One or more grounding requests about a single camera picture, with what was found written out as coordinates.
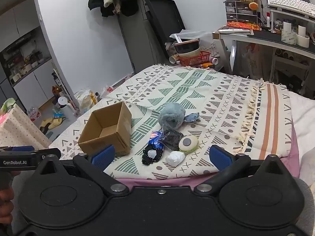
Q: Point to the black lace pouch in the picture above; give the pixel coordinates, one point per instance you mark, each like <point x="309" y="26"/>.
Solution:
<point x="151" y="154"/>

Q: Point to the geometric printed blanket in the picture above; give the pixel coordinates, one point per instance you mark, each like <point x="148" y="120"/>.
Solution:
<point x="196" y="91"/>

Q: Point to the cream bowl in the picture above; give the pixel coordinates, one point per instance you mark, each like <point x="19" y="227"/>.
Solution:
<point x="189" y="52"/>

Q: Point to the white yellow rice bag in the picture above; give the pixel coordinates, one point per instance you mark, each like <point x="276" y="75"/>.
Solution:
<point x="85" y="102"/>

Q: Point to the kitchen shelf cabinet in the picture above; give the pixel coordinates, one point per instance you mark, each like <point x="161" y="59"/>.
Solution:
<point x="22" y="64"/>

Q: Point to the white keyboard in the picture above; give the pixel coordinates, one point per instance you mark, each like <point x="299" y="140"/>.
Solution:
<point x="288" y="1"/>

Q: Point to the white monitor riser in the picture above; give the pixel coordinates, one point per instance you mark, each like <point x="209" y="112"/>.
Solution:
<point x="290" y="13"/>

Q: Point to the brown cardboard box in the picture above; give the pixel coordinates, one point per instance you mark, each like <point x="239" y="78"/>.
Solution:
<point x="115" y="127"/>

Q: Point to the black bowl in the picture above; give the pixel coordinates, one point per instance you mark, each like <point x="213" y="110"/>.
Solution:
<point x="185" y="44"/>

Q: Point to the green floral cloth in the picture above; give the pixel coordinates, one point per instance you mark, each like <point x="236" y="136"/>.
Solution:
<point x="7" y="105"/>

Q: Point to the round cream and green squishy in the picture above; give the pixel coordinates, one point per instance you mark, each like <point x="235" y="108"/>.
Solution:
<point x="188" y="143"/>

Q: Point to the black item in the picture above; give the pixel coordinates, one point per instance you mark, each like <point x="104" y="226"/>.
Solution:
<point x="173" y="137"/>

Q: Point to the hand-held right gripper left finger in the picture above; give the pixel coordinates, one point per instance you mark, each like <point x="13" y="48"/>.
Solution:
<point x="103" y="156"/>

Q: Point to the yellow slippers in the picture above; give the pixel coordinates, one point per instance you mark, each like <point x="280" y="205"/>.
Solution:
<point x="51" y="123"/>

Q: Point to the blue-grey fluffy plush toy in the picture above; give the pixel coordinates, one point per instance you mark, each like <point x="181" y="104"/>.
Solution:
<point x="171" y="118"/>

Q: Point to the white soft ball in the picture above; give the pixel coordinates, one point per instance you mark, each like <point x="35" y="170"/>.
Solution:
<point x="175" y="157"/>

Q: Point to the drink can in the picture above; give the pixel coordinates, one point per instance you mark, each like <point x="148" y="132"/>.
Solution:
<point x="172" y="59"/>

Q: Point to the black flat panel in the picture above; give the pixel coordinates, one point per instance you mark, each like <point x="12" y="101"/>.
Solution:
<point x="165" y="17"/>

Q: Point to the clear plastic bag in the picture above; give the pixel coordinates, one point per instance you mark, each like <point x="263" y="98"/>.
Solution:
<point x="189" y="33"/>

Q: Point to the red orange packet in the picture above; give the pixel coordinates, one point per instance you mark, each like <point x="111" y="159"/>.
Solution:
<point x="243" y="25"/>

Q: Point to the orange small item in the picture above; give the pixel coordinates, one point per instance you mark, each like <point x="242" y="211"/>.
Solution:
<point x="207" y="65"/>

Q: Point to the white desk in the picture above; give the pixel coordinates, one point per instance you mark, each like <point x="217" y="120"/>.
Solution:
<point x="246" y="38"/>

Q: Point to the white kettle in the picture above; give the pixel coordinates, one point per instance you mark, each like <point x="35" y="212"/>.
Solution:
<point x="65" y="108"/>

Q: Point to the person's left hand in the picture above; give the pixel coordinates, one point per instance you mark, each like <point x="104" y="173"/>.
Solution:
<point x="5" y="206"/>

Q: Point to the black drawer organizer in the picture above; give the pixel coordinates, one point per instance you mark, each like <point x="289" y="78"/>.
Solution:
<point x="240" y="11"/>

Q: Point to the orange plush fruit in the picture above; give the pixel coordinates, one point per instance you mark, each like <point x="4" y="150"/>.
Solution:
<point x="253" y="5"/>

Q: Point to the cream orange striped blanket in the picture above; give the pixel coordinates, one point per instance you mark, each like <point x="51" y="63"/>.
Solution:
<point x="270" y="118"/>

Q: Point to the red plastic basket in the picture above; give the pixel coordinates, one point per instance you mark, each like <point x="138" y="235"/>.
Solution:
<point x="194" y="59"/>

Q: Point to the polka dot cloth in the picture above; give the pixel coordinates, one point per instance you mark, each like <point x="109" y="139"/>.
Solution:
<point x="19" y="130"/>

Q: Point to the red white plastic bag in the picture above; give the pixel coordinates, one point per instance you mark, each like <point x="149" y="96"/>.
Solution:
<point x="33" y="113"/>
<point x="109" y="89"/>

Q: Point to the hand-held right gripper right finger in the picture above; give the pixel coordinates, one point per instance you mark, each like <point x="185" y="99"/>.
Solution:
<point x="220" y="159"/>

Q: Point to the white duvet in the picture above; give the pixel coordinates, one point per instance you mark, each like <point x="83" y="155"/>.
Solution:
<point x="305" y="118"/>

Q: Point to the grey cloth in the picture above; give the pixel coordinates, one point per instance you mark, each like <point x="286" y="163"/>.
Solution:
<point x="307" y="201"/>

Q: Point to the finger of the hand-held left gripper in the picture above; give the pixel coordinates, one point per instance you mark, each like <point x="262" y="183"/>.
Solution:
<point x="53" y="152"/>
<point x="23" y="149"/>

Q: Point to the blue snack packet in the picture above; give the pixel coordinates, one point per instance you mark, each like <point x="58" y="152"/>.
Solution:
<point x="155" y="137"/>

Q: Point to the brown bottle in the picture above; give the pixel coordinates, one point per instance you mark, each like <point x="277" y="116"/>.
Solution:
<point x="56" y="91"/>

